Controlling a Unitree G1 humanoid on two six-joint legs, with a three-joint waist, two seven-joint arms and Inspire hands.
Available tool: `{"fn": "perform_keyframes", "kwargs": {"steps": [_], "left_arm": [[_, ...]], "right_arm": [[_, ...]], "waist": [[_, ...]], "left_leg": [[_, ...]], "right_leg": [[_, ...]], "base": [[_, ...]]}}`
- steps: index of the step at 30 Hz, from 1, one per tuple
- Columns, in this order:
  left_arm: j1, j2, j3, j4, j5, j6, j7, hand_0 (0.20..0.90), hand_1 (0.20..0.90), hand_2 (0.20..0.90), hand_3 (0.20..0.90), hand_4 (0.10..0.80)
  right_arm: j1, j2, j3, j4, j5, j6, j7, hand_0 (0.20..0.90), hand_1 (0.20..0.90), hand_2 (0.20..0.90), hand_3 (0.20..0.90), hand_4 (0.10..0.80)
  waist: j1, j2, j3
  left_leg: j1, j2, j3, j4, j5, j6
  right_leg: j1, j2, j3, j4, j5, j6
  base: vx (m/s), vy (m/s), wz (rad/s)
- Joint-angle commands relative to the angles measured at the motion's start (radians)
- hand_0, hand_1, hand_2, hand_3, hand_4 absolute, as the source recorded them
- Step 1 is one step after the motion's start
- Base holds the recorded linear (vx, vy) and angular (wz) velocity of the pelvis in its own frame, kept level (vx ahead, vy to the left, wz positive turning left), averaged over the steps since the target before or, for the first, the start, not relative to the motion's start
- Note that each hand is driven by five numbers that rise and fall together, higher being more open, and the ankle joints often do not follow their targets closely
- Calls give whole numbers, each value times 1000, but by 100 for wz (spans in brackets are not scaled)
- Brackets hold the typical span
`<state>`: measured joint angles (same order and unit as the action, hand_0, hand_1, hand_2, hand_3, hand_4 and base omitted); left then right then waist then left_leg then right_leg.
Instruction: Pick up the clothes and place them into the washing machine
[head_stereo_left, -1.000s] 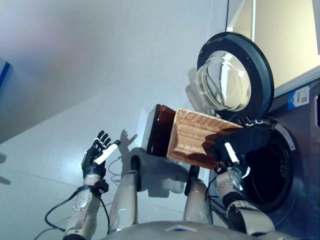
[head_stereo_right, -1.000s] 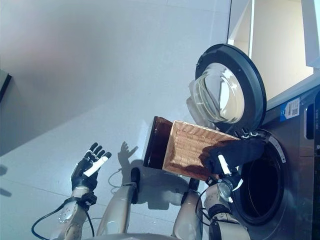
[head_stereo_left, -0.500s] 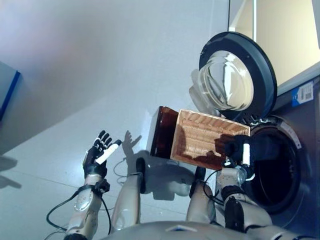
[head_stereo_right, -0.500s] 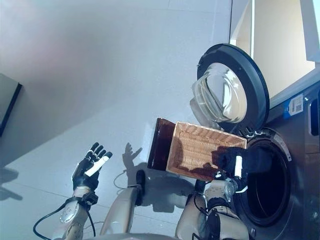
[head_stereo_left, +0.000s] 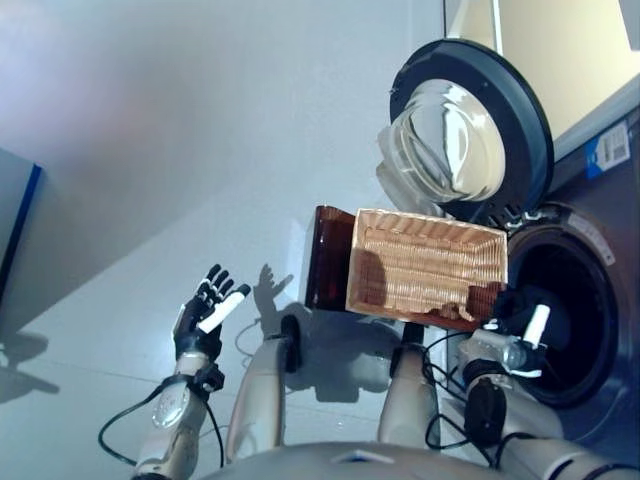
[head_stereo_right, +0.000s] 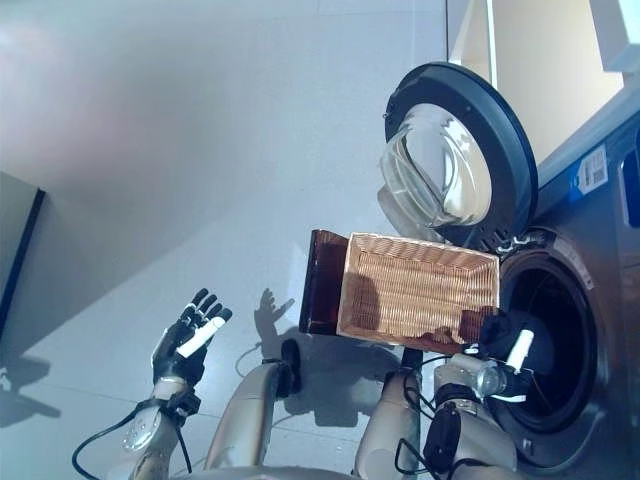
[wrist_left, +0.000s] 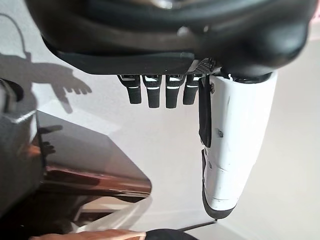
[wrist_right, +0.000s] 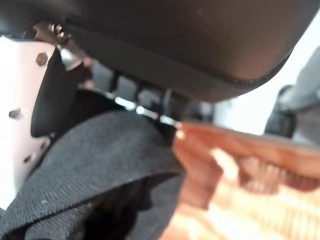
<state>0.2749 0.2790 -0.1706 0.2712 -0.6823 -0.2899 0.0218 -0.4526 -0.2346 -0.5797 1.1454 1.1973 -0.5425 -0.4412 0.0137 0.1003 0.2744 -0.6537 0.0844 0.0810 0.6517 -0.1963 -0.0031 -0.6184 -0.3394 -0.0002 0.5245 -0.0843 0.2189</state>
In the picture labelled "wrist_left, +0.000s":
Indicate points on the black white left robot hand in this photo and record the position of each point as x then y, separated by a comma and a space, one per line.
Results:
150, 37

